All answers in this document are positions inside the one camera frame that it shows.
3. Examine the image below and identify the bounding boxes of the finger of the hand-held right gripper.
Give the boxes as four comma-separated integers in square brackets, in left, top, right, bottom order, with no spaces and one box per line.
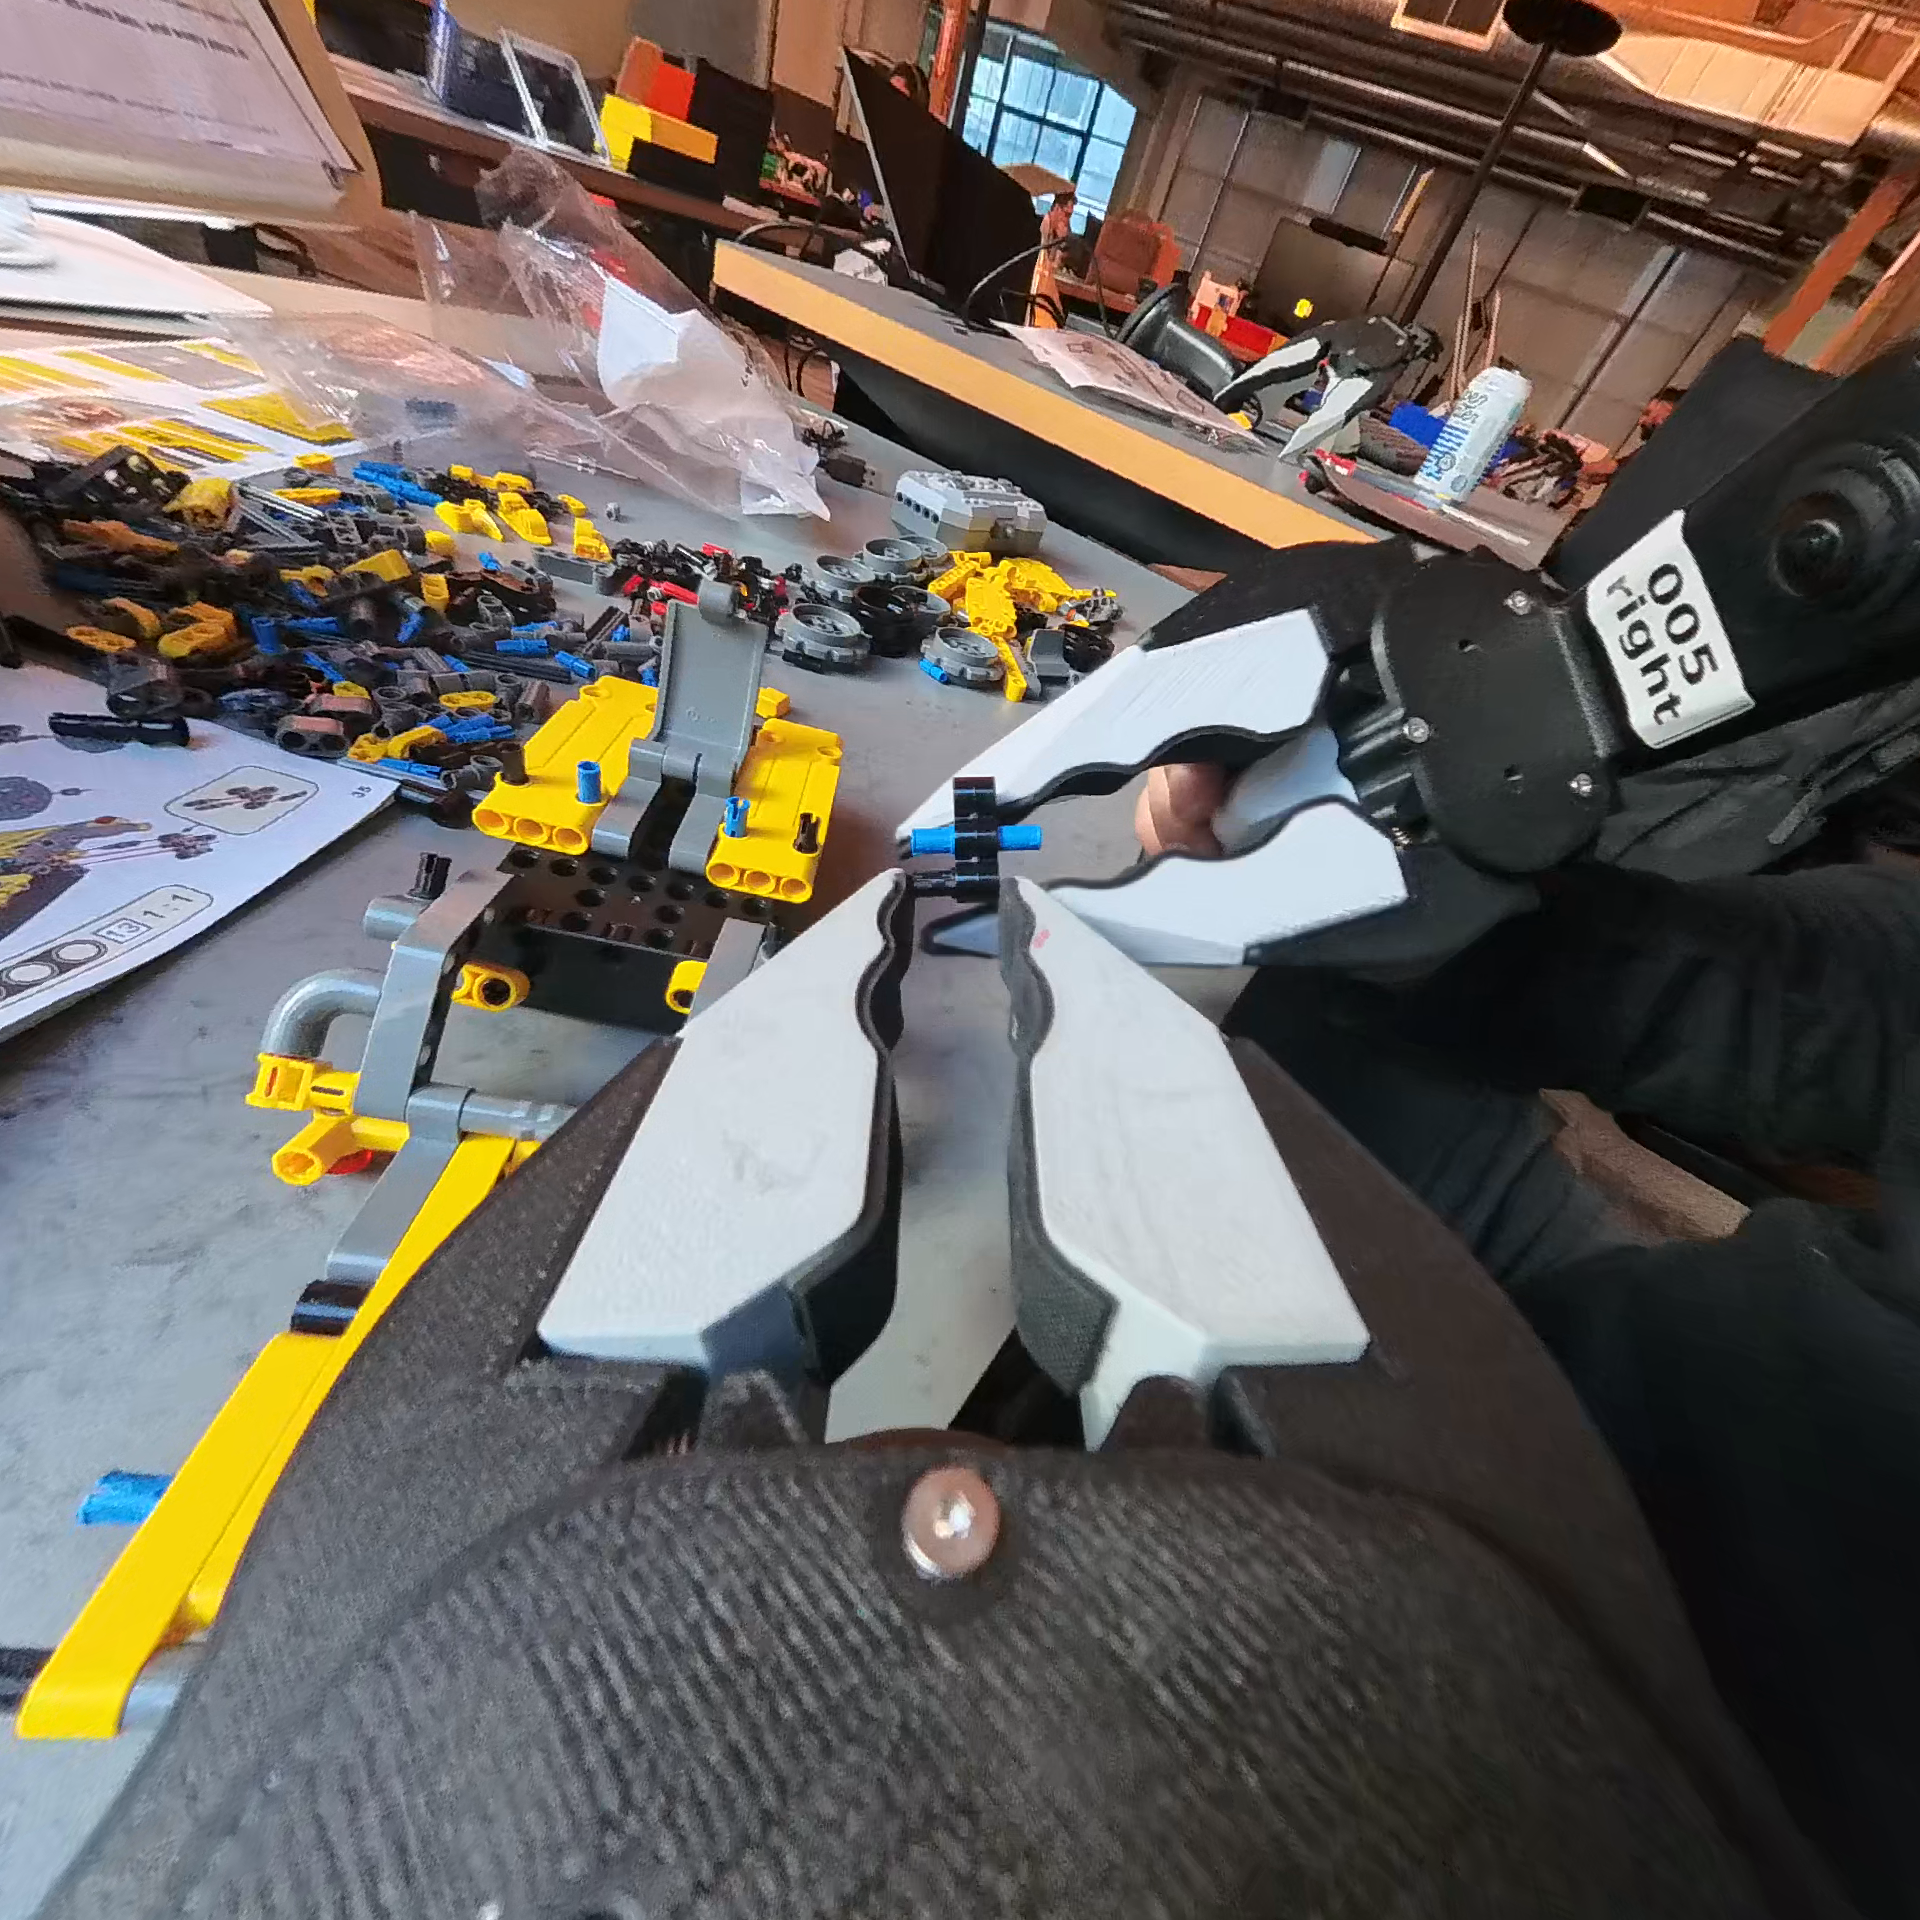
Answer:
[918,795,1415,971]
[935,604,1347,823]

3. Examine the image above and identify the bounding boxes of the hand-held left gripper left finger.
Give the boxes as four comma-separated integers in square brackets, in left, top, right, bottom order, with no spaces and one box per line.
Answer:
[537,874,911,1375]

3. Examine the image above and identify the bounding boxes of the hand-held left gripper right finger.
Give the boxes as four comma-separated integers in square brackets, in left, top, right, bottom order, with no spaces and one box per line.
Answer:
[996,877,1377,1452]

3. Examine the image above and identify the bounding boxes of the black connector brick piece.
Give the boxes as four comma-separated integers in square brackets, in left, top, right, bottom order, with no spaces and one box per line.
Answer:
[907,775,1013,903]

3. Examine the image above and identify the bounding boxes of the yellow toy brick vehicle model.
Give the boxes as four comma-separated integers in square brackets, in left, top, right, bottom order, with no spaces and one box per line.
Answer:
[11,573,849,1743]

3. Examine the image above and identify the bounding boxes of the pile of small brick parts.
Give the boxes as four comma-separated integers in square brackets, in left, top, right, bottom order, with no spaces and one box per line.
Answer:
[0,438,799,823]

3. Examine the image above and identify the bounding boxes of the person's right forearm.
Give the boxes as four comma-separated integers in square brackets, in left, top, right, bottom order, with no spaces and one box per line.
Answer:
[1227,675,1920,1174]

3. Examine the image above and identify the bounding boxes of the grey desk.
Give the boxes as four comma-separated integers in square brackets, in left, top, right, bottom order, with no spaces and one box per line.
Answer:
[0,257,1397,1920]

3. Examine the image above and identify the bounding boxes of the person's right hand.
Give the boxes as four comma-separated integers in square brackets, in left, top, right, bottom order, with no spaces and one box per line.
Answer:
[1131,759,1251,863]

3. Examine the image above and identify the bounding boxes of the grey battery box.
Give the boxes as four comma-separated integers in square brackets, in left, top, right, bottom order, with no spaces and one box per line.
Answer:
[890,463,1057,561]

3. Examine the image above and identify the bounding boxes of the person's grey trouser legs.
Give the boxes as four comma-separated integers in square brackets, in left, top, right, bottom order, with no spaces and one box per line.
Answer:
[1317,1077,1625,1326]

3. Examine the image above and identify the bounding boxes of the white drink can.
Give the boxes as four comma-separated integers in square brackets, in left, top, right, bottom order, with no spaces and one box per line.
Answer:
[1409,361,1538,510]

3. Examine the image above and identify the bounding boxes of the beige table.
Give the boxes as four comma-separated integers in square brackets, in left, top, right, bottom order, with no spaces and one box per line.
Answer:
[708,237,1565,575]

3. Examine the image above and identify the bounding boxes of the white paper sheet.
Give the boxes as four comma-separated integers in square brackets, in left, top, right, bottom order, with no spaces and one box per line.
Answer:
[994,316,1265,447]

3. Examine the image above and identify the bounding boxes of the spare black grey gripper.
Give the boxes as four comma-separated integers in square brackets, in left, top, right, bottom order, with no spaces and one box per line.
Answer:
[1113,282,1445,462]

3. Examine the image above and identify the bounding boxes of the black pole stand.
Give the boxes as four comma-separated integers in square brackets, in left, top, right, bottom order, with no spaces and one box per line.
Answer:
[1409,0,1625,326]

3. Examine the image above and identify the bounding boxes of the black monitor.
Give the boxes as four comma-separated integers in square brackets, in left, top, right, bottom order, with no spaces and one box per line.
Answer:
[836,41,1057,326]

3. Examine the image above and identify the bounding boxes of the clear plastic bag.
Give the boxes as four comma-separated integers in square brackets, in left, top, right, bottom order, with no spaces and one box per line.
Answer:
[410,146,836,522]
[222,305,606,471]

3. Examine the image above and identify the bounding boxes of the white instruction booklet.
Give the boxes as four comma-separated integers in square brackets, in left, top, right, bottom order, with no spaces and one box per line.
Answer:
[0,655,402,1046]

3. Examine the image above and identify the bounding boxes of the stack of large bricks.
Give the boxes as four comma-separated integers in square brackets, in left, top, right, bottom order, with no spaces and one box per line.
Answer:
[596,34,778,209]

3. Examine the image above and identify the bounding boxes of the clear display case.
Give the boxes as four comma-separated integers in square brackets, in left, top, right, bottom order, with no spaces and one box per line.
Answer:
[423,18,606,162]

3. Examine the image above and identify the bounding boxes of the yellow sticker sheet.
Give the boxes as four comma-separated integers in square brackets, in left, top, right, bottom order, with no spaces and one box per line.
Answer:
[0,334,365,478]

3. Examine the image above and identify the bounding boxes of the white stand base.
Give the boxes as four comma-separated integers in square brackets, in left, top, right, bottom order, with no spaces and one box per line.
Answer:
[0,209,274,326]

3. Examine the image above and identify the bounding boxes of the wooden display board with sheet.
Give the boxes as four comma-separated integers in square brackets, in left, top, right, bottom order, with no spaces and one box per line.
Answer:
[0,0,380,231]

